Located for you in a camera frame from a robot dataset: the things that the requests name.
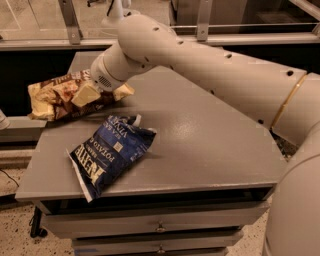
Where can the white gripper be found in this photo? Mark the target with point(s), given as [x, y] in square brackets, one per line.
[100, 76]

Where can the brown sea salt chip bag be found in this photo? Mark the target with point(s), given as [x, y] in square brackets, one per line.
[51, 99]

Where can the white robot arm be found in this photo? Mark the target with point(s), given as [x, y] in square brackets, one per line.
[285, 99]

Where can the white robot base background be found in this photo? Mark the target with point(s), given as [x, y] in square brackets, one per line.
[117, 11]

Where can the blue kettle chip bag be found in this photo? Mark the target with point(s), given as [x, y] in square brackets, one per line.
[114, 147]

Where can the upper grey drawer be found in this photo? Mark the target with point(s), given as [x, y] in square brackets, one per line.
[156, 220]

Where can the grey drawer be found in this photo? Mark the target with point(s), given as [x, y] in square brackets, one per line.
[156, 220]
[156, 244]

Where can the grey drawer cabinet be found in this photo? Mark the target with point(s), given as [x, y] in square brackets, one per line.
[204, 152]

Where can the lower grey drawer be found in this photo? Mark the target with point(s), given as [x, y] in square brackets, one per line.
[156, 244]

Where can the metal railing frame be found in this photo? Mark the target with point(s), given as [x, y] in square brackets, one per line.
[41, 25]

